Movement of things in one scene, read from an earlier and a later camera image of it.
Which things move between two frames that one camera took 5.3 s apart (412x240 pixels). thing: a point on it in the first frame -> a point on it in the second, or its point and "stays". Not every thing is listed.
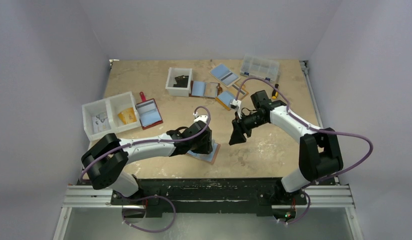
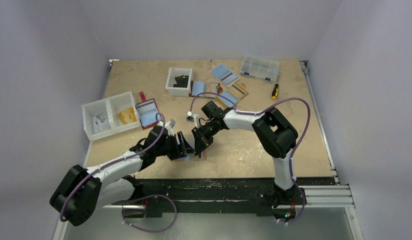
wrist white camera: (236, 104) -> (192, 117)
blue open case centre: (207, 89) stays
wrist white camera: (204, 118) -> (169, 124)
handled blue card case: (209, 158) -> (191, 157)
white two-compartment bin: (113, 115) stays
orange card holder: (226, 97) stays
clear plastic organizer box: (254, 66) stays
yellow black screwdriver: (275, 93) stays
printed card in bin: (100, 123) stays
